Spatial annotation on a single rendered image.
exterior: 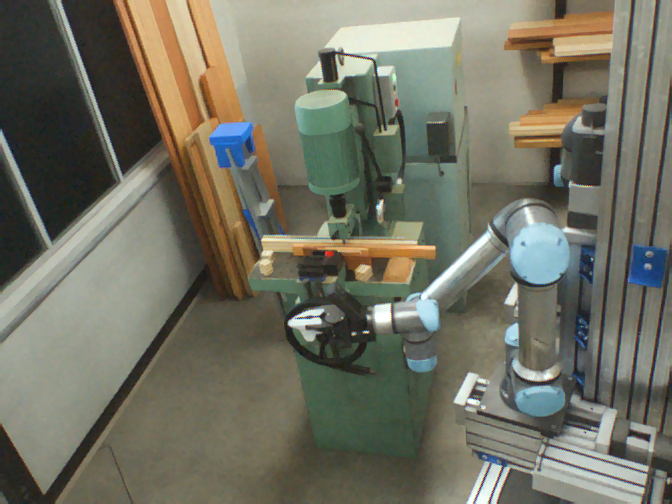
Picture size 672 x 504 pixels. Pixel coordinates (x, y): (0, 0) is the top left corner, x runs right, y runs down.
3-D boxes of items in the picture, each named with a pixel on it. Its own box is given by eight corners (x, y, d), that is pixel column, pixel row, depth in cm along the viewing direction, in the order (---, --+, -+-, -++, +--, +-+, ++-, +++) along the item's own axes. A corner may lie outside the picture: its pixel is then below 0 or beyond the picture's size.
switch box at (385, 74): (377, 118, 238) (372, 76, 230) (382, 108, 246) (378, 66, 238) (394, 118, 237) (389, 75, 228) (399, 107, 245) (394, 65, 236)
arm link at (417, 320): (441, 340, 154) (437, 311, 149) (395, 344, 156) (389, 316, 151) (440, 319, 160) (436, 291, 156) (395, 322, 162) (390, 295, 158)
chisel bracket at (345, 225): (330, 243, 235) (326, 222, 230) (340, 222, 246) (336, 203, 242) (350, 243, 233) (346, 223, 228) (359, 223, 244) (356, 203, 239)
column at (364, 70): (333, 250, 265) (302, 77, 227) (346, 222, 283) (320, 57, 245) (387, 251, 259) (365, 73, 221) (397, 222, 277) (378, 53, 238)
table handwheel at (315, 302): (356, 380, 225) (277, 355, 228) (369, 342, 241) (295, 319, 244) (373, 319, 208) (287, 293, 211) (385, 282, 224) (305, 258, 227)
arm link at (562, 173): (559, 139, 182) (553, 195, 228) (602, 137, 179) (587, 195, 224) (560, 100, 185) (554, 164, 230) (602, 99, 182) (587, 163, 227)
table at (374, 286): (240, 307, 235) (236, 293, 232) (268, 259, 259) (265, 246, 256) (407, 315, 217) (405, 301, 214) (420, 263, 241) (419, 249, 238)
